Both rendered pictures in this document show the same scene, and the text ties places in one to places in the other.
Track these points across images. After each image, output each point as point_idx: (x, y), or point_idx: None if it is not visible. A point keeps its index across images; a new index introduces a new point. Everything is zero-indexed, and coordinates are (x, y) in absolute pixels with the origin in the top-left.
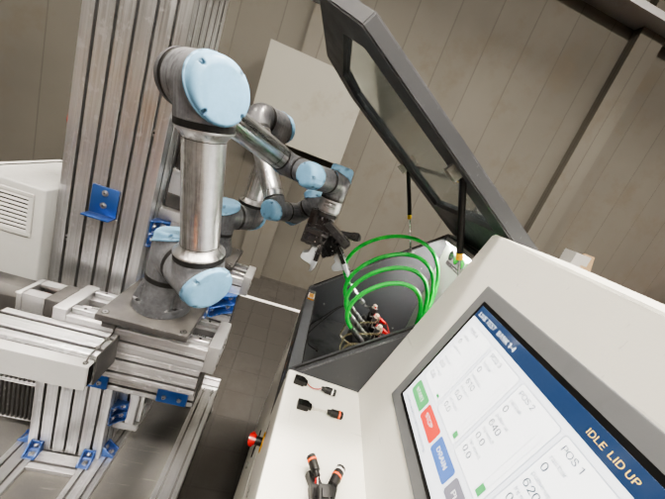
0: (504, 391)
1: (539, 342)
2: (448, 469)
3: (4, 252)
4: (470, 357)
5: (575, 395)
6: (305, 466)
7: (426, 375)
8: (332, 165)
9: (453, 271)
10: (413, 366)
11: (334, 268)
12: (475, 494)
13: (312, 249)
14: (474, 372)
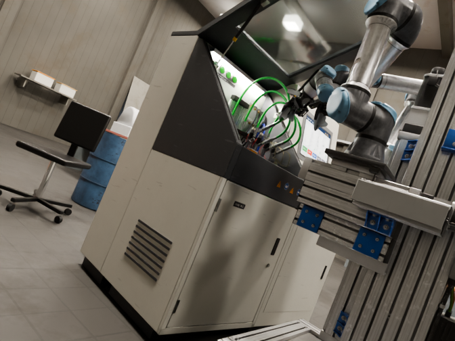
0: (317, 134)
1: None
2: (315, 155)
3: None
4: (310, 131)
5: (323, 128)
6: None
7: (303, 143)
8: (349, 70)
9: (221, 78)
10: (297, 143)
11: (292, 120)
12: (319, 154)
13: (325, 118)
14: (312, 134)
